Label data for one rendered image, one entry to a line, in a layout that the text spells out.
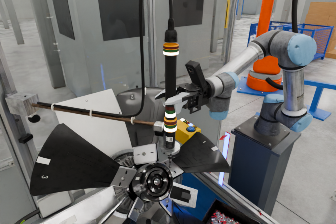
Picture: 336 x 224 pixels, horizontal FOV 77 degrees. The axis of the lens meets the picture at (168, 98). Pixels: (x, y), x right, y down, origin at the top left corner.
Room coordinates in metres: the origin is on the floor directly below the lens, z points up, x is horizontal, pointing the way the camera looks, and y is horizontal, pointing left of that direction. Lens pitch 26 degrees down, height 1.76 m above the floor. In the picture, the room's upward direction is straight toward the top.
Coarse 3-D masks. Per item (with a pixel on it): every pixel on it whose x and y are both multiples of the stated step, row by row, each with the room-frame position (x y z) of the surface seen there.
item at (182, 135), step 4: (180, 120) 1.12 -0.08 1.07; (180, 124) 1.07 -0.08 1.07; (184, 124) 1.07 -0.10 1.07; (188, 124) 1.07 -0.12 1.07; (180, 128) 1.03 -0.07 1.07; (184, 128) 1.03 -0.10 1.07; (196, 128) 1.03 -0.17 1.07; (176, 132) 1.04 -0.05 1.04; (180, 132) 1.02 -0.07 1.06; (184, 132) 0.99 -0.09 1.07; (188, 132) 0.99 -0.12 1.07; (192, 132) 0.99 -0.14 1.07; (200, 132) 1.02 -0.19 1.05; (176, 136) 1.04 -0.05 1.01; (180, 136) 1.01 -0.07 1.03; (184, 136) 0.99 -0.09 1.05; (188, 136) 0.97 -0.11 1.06; (180, 140) 1.01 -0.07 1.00; (184, 140) 0.99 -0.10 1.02
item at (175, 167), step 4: (164, 160) 0.64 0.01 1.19; (168, 160) 0.64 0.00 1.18; (164, 164) 0.62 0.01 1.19; (168, 164) 0.62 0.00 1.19; (172, 164) 0.62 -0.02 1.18; (172, 168) 0.60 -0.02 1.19; (176, 168) 0.60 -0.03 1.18; (180, 168) 0.60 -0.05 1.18; (172, 172) 0.58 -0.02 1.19; (176, 172) 0.58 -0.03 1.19; (180, 172) 0.58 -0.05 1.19
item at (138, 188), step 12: (144, 168) 0.52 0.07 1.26; (156, 168) 0.54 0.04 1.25; (168, 168) 0.54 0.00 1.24; (132, 180) 0.53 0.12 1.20; (144, 180) 0.49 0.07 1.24; (168, 180) 0.52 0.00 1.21; (132, 192) 0.52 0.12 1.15; (144, 192) 0.46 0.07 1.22; (156, 192) 0.48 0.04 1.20; (168, 192) 0.49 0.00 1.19
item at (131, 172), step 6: (120, 168) 0.51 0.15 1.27; (126, 168) 0.52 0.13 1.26; (132, 168) 0.52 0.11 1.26; (120, 174) 0.52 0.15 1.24; (126, 174) 0.52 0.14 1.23; (132, 174) 0.52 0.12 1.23; (114, 180) 0.51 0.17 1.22; (120, 180) 0.52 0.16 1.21; (126, 180) 0.52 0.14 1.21; (120, 186) 0.52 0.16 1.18; (126, 186) 0.52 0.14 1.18
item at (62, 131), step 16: (64, 128) 0.51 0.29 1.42; (48, 144) 0.48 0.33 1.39; (64, 144) 0.49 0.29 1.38; (80, 144) 0.50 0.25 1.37; (64, 160) 0.48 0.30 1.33; (80, 160) 0.49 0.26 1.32; (96, 160) 0.50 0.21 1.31; (112, 160) 0.51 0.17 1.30; (32, 176) 0.44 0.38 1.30; (64, 176) 0.47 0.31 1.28; (80, 176) 0.48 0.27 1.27; (96, 176) 0.49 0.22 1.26; (112, 176) 0.50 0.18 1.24; (32, 192) 0.43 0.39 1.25; (48, 192) 0.45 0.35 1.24
